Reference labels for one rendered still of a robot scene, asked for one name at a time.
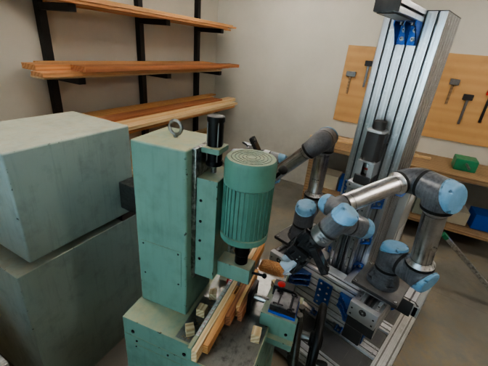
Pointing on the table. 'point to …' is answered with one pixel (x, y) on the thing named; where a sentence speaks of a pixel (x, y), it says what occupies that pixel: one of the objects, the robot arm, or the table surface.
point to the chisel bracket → (229, 267)
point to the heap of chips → (271, 267)
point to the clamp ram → (254, 296)
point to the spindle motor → (247, 197)
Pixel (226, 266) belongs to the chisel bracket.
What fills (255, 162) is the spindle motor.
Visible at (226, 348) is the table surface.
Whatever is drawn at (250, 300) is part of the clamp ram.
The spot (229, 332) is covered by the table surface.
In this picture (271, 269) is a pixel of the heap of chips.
